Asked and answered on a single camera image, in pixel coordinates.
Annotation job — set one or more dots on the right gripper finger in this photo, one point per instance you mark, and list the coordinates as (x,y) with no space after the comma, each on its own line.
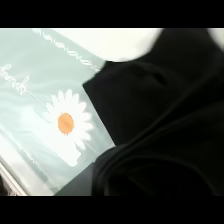
(83,183)

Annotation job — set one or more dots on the black T-shirt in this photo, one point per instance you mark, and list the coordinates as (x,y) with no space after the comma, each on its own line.
(166,116)

